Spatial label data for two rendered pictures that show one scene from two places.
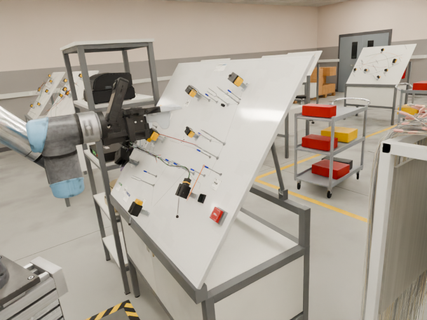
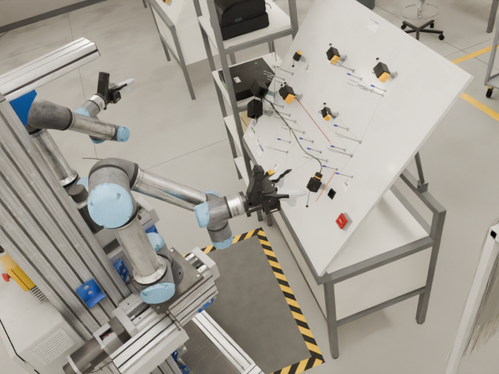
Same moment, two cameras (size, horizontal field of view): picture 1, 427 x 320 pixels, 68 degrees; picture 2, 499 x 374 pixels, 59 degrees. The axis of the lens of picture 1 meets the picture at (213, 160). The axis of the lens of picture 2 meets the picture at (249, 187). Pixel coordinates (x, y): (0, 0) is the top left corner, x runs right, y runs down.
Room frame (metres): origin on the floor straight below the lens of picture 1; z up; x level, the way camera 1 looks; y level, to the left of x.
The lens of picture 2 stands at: (-0.14, -0.15, 2.55)
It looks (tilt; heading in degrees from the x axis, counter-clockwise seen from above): 43 degrees down; 23
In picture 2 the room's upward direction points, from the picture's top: 13 degrees counter-clockwise
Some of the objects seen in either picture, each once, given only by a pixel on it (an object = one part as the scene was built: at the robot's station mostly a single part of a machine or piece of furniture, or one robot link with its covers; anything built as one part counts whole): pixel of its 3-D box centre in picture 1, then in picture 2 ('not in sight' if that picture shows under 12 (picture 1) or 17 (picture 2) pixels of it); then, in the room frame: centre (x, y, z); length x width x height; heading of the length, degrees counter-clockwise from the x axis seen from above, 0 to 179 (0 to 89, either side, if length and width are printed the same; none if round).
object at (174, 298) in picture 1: (176, 295); (304, 258); (1.28, 0.24, 0.60); 0.55 x 0.03 x 0.39; 32
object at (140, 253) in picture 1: (137, 246); (270, 194); (1.75, 0.52, 0.60); 0.55 x 0.02 x 0.39; 32
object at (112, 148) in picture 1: (116, 148); (248, 79); (2.32, 0.73, 1.09); 0.35 x 0.33 x 0.07; 32
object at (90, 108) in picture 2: not in sight; (86, 113); (1.28, 1.16, 1.56); 0.11 x 0.08 x 0.09; 171
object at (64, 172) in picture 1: (63, 171); (218, 228); (0.74, 0.37, 1.46); 0.11 x 0.08 x 0.11; 29
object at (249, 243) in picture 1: (200, 247); (333, 207); (1.67, 0.12, 0.60); 1.17 x 0.58 x 0.40; 32
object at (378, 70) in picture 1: (377, 84); not in sight; (7.37, -3.89, 0.83); 1.18 x 0.72 x 1.65; 35
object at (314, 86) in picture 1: (296, 82); not in sight; (9.39, -2.59, 0.83); 1.18 x 0.72 x 1.65; 37
